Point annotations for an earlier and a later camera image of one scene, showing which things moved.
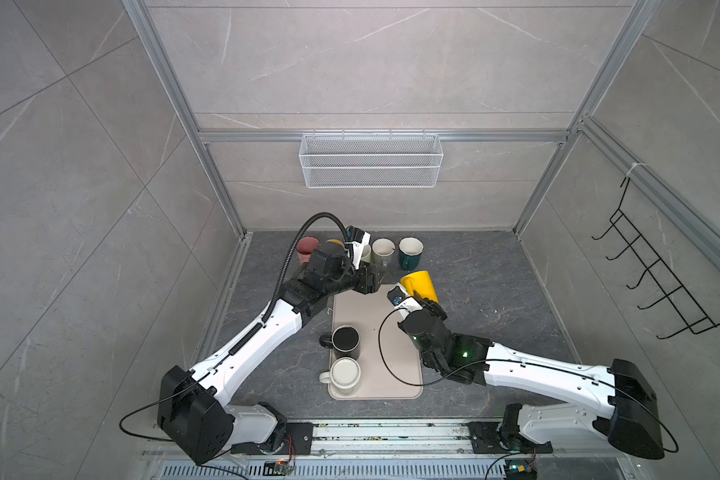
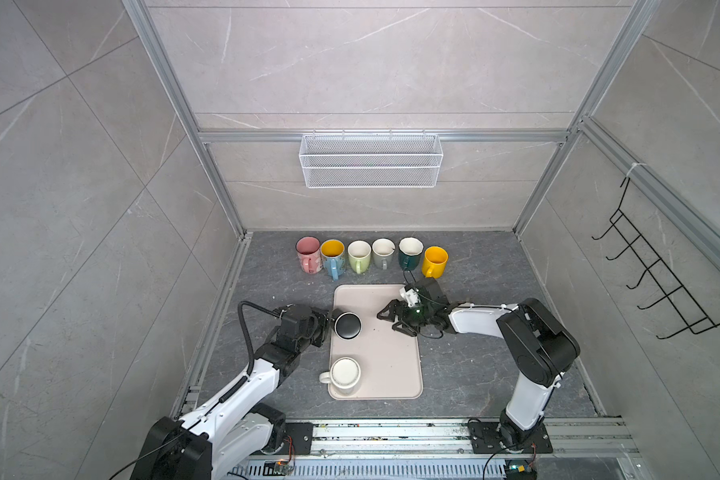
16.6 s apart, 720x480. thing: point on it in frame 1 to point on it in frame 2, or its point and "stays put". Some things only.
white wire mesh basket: x=367 y=161 stays put
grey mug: x=382 y=252 stays put
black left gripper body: x=363 y=279 to x=320 y=331
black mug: x=343 y=338 to x=348 y=325
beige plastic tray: x=390 y=364 stays put
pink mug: x=305 y=246 stays put
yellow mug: x=420 y=282 to x=434 y=262
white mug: x=344 y=374 stays put
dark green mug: x=410 y=249 stays put
